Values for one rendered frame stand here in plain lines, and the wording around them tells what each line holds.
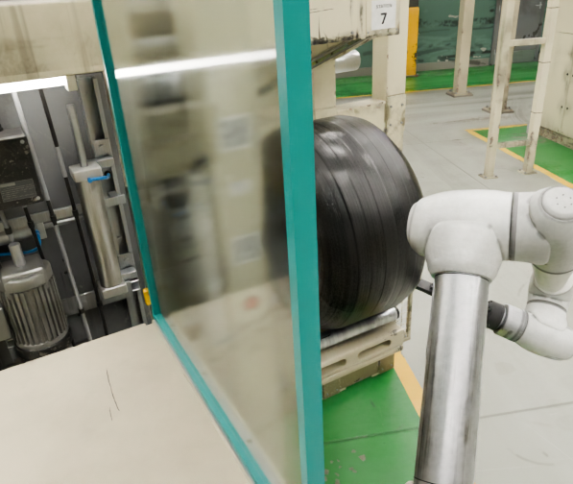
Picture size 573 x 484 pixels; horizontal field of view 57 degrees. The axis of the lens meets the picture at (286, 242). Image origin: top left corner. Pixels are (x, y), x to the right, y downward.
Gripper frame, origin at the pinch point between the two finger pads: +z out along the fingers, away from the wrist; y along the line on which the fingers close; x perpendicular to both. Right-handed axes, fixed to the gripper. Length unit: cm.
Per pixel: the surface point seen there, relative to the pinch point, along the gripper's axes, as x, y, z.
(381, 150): 10.7, -28.9, 27.0
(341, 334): -15.3, 15.1, 16.6
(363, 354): -13.8, 23.0, 7.7
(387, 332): -6.3, 18.6, 3.7
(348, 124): 17.6, -27.2, 37.1
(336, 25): 47, -35, 52
